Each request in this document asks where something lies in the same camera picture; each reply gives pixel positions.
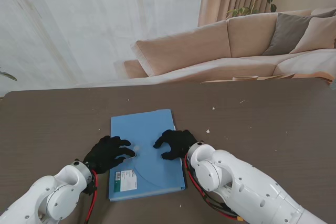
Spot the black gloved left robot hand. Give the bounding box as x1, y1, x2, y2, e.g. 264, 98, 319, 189
83, 135, 138, 175

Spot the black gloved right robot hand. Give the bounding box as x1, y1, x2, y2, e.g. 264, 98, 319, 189
153, 129, 198, 161

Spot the blue plastic file folder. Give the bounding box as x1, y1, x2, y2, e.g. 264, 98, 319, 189
108, 108, 187, 202

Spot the beige fabric sofa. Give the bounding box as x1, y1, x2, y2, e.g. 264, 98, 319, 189
123, 7, 336, 79

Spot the brown cardboard sheet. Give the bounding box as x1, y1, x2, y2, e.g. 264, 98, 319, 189
257, 73, 295, 80

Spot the dark green plant leaf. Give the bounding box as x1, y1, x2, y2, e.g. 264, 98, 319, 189
0, 68, 18, 82

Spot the white sheer curtain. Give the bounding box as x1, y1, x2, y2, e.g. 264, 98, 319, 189
0, 0, 207, 91

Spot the grey sofa cushion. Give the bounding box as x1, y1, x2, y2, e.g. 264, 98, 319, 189
262, 12, 313, 56

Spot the beige sofa cushion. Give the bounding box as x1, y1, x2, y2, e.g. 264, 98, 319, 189
288, 16, 336, 54

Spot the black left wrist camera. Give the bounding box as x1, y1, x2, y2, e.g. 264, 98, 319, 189
83, 180, 97, 197

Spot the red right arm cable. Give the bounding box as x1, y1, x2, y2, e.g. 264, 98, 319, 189
184, 153, 244, 222

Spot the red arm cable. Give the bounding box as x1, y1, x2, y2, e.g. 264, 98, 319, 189
85, 170, 99, 224
184, 153, 244, 222

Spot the red left arm cable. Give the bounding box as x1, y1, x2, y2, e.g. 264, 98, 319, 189
85, 170, 99, 224

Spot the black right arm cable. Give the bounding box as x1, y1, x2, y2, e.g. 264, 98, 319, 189
186, 171, 236, 217

